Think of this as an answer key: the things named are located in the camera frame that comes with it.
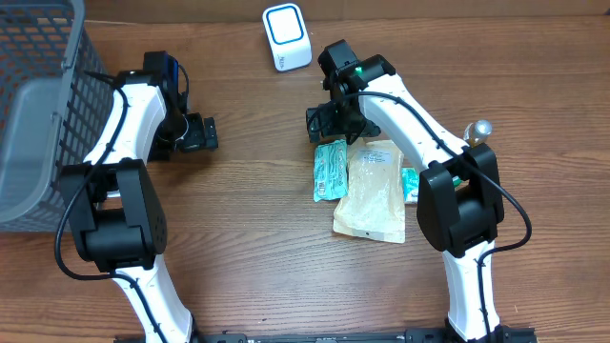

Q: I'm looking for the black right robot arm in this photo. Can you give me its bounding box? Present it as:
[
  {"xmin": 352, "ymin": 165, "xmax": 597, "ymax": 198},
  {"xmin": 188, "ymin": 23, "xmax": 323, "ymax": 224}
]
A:
[{"xmin": 306, "ymin": 40, "xmax": 504, "ymax": 342}]

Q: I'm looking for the grey plastic basket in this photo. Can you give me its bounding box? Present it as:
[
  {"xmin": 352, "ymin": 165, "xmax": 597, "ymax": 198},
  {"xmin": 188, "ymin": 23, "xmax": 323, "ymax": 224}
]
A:
[{"xmin": 1, "ymin": 0, "xmax": 113, "ymax": 232}]

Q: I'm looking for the green wet wipes pack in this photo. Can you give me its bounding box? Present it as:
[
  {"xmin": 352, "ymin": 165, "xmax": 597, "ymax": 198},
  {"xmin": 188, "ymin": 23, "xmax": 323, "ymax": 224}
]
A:
[{"xmin": 314, "ymin": 139, "xmax": 348, "ymax": 202}]

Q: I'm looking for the white barcode scanner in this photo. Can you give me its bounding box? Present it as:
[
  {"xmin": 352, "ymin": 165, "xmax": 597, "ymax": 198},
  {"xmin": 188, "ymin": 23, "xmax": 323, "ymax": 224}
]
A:
[{"xmin": 261, "ymin": 3, "xmax": 313, "ymax": 72}]

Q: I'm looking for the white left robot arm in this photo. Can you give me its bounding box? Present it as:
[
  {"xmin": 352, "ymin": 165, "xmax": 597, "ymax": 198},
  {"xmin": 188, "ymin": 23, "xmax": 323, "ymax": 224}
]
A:
[{"xmin": 54, "ymin": 65, "xmax": 218, "ymax": 342}]

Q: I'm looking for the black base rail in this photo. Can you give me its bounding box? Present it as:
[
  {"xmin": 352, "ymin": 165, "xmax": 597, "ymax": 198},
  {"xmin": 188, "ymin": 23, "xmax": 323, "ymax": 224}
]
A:
[{"xmin": 191, "ymin": 326, "xmax": 538, "ymax": 343}]

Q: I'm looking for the brown Pantree snack pouch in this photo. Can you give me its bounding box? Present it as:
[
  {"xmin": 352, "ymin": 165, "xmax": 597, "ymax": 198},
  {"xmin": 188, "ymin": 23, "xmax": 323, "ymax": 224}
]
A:
[{"xmin": 333, "ymin": 139, "xmax": 406, "ymax": 244}]

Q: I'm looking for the small green sachet pack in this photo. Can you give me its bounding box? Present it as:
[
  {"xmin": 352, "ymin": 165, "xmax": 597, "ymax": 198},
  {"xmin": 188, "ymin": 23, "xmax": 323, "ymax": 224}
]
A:
[{"xmin": 401, "ymin": 168, "xmax": 419, "ymax": 204}]

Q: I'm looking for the yellow oil glass bottle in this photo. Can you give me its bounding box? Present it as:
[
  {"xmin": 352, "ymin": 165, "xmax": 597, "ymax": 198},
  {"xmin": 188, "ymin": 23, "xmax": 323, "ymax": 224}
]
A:
[{"xmin": 463, "ymin": 119, "xmax": 493, "ymax": 147}]

